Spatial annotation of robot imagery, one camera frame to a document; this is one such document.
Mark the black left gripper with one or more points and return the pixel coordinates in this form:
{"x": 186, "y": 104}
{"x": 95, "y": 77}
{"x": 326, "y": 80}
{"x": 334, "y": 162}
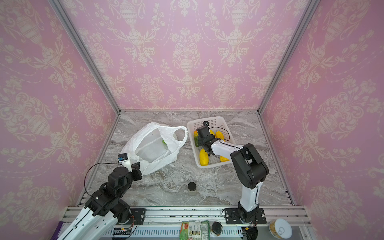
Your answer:
{"x": 136, "y": 170}

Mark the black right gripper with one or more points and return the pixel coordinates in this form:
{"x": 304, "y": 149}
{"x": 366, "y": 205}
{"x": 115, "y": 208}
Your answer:
{"x": 202, "y": 136}

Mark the orange green toy mango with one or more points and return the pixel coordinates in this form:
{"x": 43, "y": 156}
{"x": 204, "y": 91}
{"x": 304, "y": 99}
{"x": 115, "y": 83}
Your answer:
{"x": 196, "y": 138}

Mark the long yellow toy fruit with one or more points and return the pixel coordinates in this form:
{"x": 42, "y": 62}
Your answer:
{"x": 204, "y": 158}

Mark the yellow orange toy fruit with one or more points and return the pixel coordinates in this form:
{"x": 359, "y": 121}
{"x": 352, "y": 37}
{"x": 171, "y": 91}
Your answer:
{"x": 223, "y": 159}

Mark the white plastic bag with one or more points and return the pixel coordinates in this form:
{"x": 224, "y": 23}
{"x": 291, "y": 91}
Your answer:
{"x": 146, "y": 146}

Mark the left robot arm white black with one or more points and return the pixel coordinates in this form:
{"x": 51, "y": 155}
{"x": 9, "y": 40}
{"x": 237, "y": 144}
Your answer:
{"x": 105, "y": 208}

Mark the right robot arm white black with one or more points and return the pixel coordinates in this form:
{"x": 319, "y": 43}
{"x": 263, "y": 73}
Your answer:
{"x": 251, "y": 171}

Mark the yellow ridged toy fruit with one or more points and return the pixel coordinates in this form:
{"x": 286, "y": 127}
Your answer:
{"x": 220, "y": 135}

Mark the white perforated plastic basket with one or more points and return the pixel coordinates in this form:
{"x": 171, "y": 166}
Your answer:
{"x": 219, "y": 147}

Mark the small black cylinder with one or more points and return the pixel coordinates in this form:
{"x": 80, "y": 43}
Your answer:
{"x": 192, "y": 187}

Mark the dark lidded jar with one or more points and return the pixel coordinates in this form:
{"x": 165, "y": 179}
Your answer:
{"x": 217, "y": 228}

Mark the green snack packet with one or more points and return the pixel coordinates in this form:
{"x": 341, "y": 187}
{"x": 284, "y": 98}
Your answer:
{"x": 194, "y": 230}

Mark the yellow tin can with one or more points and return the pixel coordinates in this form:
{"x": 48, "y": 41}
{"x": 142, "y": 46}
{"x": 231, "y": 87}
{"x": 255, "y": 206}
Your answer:
{"x": 280, "y": 229}

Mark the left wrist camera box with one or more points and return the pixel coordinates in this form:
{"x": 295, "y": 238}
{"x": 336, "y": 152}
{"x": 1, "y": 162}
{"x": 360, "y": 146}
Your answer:
{"x": 123, "y": 159}

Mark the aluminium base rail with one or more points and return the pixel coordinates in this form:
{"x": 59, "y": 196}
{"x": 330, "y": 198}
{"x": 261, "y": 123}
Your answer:
{"x": 162, "y": 223}

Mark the silver left corner post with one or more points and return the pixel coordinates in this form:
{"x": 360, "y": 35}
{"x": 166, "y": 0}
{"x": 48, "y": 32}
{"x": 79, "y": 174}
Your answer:
{"x": 73, "y": 33}

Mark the silver corner post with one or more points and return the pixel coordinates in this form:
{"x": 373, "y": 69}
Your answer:
{"x": 73, "y": 33}
{"x": 296, "y": 37}

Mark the silver right corner post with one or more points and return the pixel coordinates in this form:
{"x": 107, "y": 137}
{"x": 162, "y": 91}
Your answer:
{"x": 296, "y": 37}

